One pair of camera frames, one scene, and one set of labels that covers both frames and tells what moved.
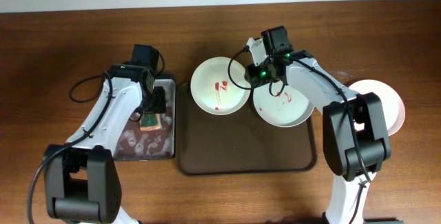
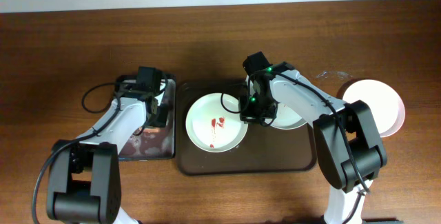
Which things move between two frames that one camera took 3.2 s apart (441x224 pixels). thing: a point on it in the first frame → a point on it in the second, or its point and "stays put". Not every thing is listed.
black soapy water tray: (136, 144) stays put
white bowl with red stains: (219, 85) → (213, 123)
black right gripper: (255, 77) → (257, 112)
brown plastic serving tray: (242, 141) stays put
